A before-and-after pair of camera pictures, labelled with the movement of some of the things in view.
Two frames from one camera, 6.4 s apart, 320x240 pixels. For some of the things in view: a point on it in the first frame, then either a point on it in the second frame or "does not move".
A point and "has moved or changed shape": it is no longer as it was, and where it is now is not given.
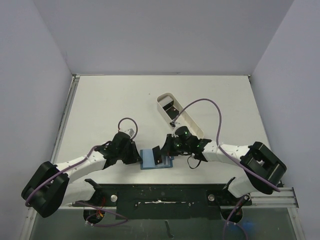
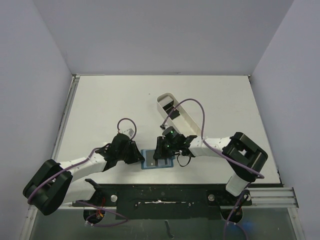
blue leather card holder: x=147 y=160 does not move
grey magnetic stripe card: x=165 y=160 does not move
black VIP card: x=157 y=155 has moved or changed shape
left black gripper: x=135 y=157 does not move
